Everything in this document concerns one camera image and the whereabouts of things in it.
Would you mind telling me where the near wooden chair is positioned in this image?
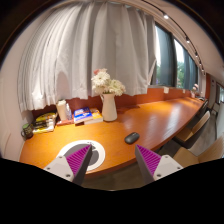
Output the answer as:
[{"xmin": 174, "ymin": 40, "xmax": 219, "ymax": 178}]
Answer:
[{"xmin": 173, "ymin": 132, "xmax": 224, "ymax": 167}]

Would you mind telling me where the window with dark frame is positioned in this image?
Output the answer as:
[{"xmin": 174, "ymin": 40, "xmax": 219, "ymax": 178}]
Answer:
[{"xmin": 151, "ymin": 24, "xmax": 198, "ymax": 90}]

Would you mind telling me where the round white grey mouse pad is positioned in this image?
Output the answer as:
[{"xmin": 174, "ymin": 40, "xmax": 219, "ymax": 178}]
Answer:
[{"xmin": 58, "ymin": 140, "xmax": 105, "ymax": 171}]

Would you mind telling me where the wooden chair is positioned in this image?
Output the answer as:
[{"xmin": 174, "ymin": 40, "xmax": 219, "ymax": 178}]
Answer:
[
  {"xmin": 173, "ymin": 132, "xmax": 224, "ymax": 167},
  {"xmin": 173, "ymin": 111, "xmax": 210, "ymax": 149}
]

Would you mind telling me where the white pink flower bouquet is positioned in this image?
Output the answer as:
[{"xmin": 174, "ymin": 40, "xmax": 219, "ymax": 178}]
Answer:
[{"xmin": 91, "ymin": 68, "xmax": 126, "ymax": 96}]

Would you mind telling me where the yellow orange book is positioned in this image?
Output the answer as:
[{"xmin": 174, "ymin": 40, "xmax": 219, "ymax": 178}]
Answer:
[{"xmin": 84, "ymin": 108, "xmax": 103, "ymax": 125}]

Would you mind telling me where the white tissue pack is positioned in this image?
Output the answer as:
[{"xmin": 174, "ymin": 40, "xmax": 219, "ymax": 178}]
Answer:
[{"xmin": 56, "ymin": 100, "xmax": 72, "ymax": 121}]

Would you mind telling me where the white curtain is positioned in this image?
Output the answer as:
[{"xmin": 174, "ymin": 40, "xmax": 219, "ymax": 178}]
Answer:
[{"xmin": 18, "ymin": 1, "xmax": 156, "ymax": 111}]

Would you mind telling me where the black computer mouse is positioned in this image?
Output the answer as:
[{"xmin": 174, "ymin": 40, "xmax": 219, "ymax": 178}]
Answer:
[{"xmin": 124, "ymin": 132, "xmax": 140, "ymax": 144}]

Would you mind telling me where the blue book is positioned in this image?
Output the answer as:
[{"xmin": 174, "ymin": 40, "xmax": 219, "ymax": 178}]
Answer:
[{"xmin": 74, "ymin": 107, "xmax": 93, "ymax": 124}]

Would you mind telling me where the yellow snack package stack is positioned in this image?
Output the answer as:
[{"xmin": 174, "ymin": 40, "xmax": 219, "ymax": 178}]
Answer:
[{"xmin": 32, "ymin": 112, "xmax": 57, "ymax": 134}]

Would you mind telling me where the white ceramic vase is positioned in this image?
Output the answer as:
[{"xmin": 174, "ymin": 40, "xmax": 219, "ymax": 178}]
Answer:
[{"xmin": 101, "ymin": 94, "xmax": 117, "ymax": 122}]

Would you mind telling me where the ceiling track light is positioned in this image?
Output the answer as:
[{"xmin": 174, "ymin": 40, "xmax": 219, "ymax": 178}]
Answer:
[{"xmin": 141, "ymin": 0, "xmax": 206, "ymax": 75}]

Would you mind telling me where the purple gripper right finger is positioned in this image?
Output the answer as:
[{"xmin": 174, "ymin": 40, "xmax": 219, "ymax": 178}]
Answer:
[{"xmin": 135, "ymin": 145, "xmax": 182, "ymax": 184}]

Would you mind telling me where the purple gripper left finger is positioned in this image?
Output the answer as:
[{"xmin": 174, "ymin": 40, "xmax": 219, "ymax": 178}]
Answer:
[{"xmin": 44, "ymin": 145, "xmax": 92, "ymax": 185}]

